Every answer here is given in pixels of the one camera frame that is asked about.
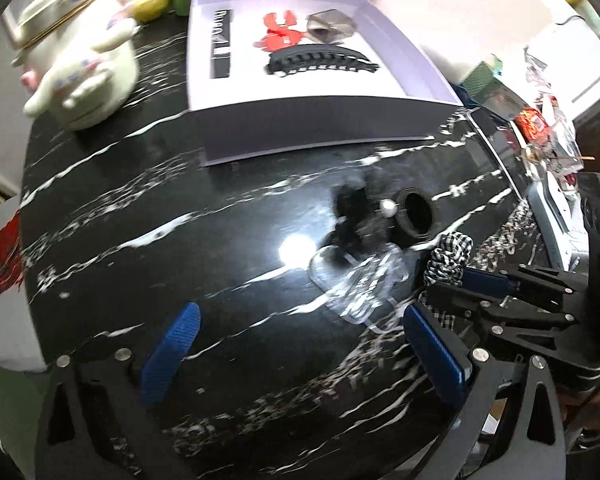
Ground black strip with white print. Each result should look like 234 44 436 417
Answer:
209 7 235 80

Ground brown translucent hair clip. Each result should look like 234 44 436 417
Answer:
305 9 357 45

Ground red snack packet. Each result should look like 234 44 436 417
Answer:
514 110 553 141

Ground black white checkered scrunchie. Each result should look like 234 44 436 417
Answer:
415 232 475 331

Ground clear hair clip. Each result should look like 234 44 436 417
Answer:
307 247 416 333

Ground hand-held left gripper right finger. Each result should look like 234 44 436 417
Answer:
404 304 568 480

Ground white power strip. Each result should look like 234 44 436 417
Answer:
527 180 588 271

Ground black ring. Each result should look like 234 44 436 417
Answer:
392 187 443 251

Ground cream character kettle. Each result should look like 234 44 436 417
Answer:
11 0 140 132

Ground black claw hair clip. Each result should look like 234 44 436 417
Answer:
263 42 382 78

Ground green white medicine box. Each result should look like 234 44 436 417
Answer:
462 55 526 116

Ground lavender gift box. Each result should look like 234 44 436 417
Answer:
186 0 465 167

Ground white foam board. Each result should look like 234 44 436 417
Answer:
365 0 566 83

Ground black bow pearl hair clip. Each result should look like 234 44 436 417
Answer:
325 180 401 261

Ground black smartphone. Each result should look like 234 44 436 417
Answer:
467 105 528 201

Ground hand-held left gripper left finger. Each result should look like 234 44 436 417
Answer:
34 302 202 480

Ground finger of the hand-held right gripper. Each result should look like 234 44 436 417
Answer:
462 265 588 306
422 282 600 381

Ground yellow lemon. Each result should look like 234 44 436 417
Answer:
130 0 170 22

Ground red hair clip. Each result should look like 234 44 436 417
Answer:
254 10 306 52

